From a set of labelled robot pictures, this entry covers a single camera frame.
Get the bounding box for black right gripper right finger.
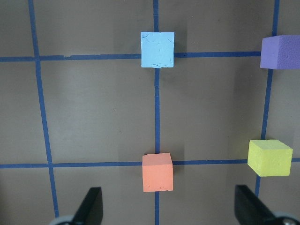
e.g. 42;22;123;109
234;185;284;225

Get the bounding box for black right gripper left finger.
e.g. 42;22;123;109
70;187;103;225

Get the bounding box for light blue foam block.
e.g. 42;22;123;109
140;32;175;68

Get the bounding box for yellow foam block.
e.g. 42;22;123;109
247;140;293;177

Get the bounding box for orange foam block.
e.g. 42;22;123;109
142;153;173;193

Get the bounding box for purple foam block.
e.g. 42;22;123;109
260;35;300;69

